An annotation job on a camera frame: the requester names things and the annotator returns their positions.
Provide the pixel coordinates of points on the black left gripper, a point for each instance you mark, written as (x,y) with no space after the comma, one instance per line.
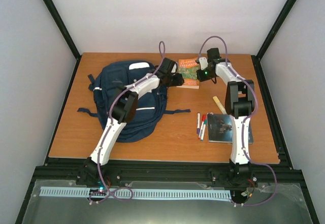
(179,81)

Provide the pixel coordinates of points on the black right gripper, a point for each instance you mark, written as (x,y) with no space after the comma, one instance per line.
(200,78)

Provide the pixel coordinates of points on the orange Treehouse book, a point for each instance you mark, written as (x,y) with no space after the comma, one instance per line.
(188,69)

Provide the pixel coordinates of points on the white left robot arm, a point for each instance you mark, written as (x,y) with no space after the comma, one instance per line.
(130,98)

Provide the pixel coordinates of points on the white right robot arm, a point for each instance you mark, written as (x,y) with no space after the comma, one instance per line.
(239,105)

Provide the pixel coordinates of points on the yellow highlighter pen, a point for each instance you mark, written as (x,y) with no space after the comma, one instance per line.
(219,105)

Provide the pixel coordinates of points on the purple cap whiteboard marker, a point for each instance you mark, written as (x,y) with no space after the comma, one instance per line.
(198,123)

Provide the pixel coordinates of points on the red cap whiteboard marker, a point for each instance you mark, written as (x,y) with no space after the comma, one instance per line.
(201,125)

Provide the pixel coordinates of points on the green cap whiteboard marker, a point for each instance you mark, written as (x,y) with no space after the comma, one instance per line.
(203,132)

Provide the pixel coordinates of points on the dark blue Wuthering Heights book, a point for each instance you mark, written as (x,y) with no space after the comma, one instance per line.
(219,128)

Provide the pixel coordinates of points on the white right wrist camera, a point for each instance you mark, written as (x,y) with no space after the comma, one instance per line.
(202,61)

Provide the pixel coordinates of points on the black aluminium frame rail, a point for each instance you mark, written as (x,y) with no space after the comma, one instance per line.
(120,172)

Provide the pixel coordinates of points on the light blue slotted cable duct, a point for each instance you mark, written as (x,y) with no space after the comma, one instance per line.
(136,194)

